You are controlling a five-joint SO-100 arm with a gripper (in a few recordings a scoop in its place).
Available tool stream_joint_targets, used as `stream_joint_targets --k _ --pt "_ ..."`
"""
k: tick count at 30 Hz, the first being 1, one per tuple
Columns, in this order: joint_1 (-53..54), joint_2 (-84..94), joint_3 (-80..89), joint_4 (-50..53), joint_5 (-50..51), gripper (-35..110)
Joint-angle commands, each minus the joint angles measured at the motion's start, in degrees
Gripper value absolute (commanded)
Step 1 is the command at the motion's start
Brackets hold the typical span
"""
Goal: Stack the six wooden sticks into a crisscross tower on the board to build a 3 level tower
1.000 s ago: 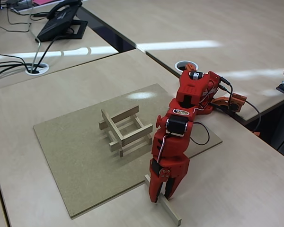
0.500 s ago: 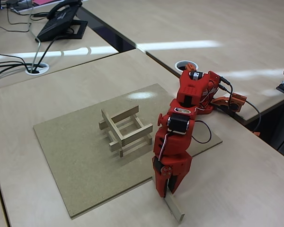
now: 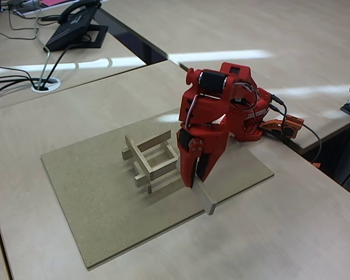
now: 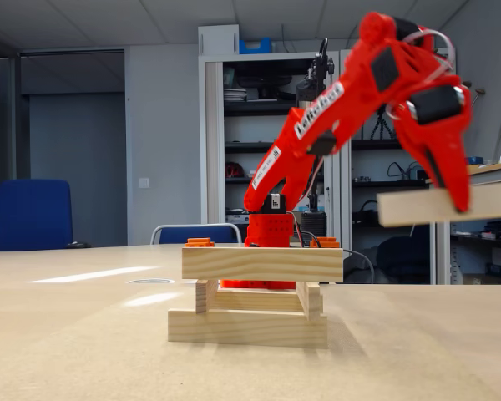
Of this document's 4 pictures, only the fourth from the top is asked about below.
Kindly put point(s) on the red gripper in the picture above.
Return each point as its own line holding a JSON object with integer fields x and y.
{"x": 436, "y": 139}

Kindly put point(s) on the wooden stick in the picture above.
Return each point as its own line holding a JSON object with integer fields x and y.
{"x": 259, "y": 301}
{"x": 200, "y": 298}
{"x": 246, "y": 330}
{"x": 421, "y": 206}
{"x": 313, "y": 301}
{"x": 263, "y": 264}

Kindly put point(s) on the red robot arm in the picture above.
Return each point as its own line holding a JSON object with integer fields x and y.
{"x": 317, "y": 125}

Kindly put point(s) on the blue tape roll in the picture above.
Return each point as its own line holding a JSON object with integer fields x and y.
{"x": 477, "y": 160}

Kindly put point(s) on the black mini tripod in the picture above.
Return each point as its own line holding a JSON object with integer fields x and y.
{"x": 380, "y": 129}

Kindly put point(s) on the metal coat stand wooden knobs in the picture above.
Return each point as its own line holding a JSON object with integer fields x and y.
{"x": 480, "y": 90}

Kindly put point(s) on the grey desk wooden top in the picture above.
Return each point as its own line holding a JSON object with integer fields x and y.
{"x": 442, "y": 259}

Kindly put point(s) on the grey metal cabinet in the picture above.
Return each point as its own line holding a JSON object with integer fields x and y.
{"x": 345, "y": 188}
{"x": 211, "y": 125}

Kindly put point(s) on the black jacket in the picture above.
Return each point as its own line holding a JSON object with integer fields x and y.
{"x": 401, "y": 259}

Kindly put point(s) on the black backpack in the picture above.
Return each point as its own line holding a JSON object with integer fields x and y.
{"x": 359, "y": 271}

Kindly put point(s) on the black lamp head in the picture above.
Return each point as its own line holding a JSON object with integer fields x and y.
{"x": 307, "y": 89}

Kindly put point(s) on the black stand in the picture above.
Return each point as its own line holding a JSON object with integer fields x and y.
{"x": 319, "y": 62}

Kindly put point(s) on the red helmet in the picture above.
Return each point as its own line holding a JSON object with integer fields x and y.
{"x": 234, "y": 170}

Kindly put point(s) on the blue plastic box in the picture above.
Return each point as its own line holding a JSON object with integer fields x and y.
{"x": 254, "y": 46}

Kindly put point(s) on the white cardboard box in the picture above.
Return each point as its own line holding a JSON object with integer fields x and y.
{"x": 219, "y": 39}

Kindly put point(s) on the grey door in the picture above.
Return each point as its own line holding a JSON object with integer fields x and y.
{"x": 75, "y": 167}

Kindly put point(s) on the black computer mouse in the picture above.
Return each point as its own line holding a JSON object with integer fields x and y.
{"x": 78, "y": 245}

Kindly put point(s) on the brown fibreboard panel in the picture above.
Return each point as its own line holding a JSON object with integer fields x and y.
{"x": 108, "y": 367}

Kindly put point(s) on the blue office chair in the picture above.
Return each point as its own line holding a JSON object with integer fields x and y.
{"x": 29, "y": 217}

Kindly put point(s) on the blue chair grey frame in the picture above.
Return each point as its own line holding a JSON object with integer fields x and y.
{"x": 192, "y": 235}

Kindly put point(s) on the white light switch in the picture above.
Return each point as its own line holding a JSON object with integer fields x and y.
{"x": 144, "y": 182}

